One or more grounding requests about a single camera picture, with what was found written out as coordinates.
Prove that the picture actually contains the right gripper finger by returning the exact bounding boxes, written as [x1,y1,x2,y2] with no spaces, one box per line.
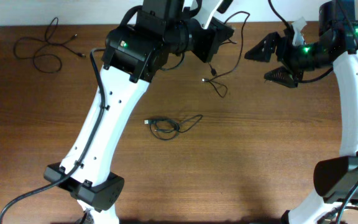
[244,32,281,62]
[264,66,298,88]

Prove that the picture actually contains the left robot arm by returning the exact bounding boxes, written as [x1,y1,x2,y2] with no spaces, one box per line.
[44,0,234,223]

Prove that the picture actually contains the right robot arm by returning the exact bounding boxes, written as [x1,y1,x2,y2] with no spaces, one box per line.
[245,1,358,223]

